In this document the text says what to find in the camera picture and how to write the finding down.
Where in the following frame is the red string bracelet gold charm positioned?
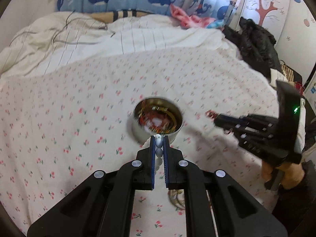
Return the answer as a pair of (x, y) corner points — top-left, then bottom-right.
(205, 110), (218, 120)

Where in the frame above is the silver bangle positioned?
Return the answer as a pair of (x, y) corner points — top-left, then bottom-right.
(168, 189), (185, 210)

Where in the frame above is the white pearl bead bracelet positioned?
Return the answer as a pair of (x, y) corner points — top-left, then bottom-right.
(144, 133), (166, 178)

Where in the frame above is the pile of bangles and bracelets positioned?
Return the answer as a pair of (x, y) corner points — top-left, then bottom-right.
(136, 99), (182, 135)

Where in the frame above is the person right hand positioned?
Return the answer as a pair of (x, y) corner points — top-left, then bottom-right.
(261, 161), (305, 189)

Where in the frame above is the black jacket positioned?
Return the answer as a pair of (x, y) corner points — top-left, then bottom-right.
(223, 17), (282, 80)

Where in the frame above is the cherry print bed sheet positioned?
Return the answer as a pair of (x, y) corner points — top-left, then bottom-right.
(1, 48), (278, 233)

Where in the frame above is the round silver metal tin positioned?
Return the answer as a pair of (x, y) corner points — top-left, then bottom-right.
(131, 96), (184, 144)

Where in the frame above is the turquoise cloth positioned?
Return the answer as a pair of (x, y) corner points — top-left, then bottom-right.
(206, 20), (226, 29)

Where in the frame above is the pink crumpled cloth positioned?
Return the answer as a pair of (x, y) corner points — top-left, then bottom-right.
(170, 4), (216, 29)

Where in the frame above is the white striped duvet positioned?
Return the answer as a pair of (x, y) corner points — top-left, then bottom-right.
(1, 12), (240, 78)

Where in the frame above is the striped tan pillow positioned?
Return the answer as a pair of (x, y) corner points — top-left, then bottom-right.
(87, 10), (150, 23)

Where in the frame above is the black cable on duvet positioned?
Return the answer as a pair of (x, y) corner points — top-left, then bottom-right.
(9, 10), (117, 46)

